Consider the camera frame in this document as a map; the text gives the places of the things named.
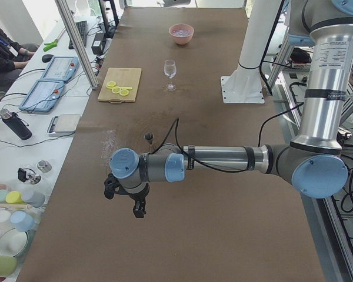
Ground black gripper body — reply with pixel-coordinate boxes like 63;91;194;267
124;183;149;206

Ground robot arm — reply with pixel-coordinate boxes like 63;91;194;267
104;1;353;218

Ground clear wine glass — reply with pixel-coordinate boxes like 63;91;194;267
164;59;177;91

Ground pink bowl of ice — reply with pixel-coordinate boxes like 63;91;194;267
168;23;195;45

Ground grey blue cup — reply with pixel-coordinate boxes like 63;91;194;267
21;189;46;207

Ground steel calibration weight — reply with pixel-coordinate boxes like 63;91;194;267
36;160;52;173

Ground kitchen scale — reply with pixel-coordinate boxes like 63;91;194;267
46;114;81;136

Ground middle lemon slice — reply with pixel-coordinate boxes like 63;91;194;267
111;86;121;94

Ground bamboo cutting board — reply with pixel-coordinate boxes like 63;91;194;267
98;68;142;103

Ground light blue cup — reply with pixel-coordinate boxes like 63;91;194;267
10;211;35;232

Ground far lemon slice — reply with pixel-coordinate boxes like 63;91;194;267
106;81;116;89

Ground black clip with steel weight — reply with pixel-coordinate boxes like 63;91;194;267
17;168;42;184

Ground yellow cup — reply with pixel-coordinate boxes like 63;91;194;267
5;191;25;204

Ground white plate green rim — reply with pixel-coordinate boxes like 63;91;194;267
0;229;29;257

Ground white cup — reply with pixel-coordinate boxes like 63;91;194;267
0;210;13;230

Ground black water bottle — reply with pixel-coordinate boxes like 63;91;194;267
0;109;32;140

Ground lower blue teach pendant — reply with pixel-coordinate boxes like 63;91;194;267
19;79;65;113

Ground blue teach pendant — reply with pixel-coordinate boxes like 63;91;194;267
41;56;79;82
19;79;65;113

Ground mint green cup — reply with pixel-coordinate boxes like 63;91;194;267
0;190;9;203

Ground green bowl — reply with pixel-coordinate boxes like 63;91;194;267
0;256;18;277

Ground upper blue teach pendant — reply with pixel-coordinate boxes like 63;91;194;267
41;56;79;82

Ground black power adapter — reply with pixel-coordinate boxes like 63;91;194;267
91;32;106;55

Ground black computer mouse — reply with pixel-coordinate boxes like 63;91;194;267
41;54;54;63

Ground black keyboard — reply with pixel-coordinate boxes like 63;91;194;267
68;21;87;49

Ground seated person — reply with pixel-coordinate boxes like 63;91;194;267
0;28;39;91

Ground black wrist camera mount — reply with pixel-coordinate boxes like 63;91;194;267
104;173;125;200

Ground lemon slice near handle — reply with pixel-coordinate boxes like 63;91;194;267
119;89;129;96

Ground white camera pole base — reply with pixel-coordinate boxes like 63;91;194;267
221;0;283;103

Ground green handled tool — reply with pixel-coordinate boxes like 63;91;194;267
43;28;65;52

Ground aluminium frame post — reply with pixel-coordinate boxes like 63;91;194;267
55;0;98;90

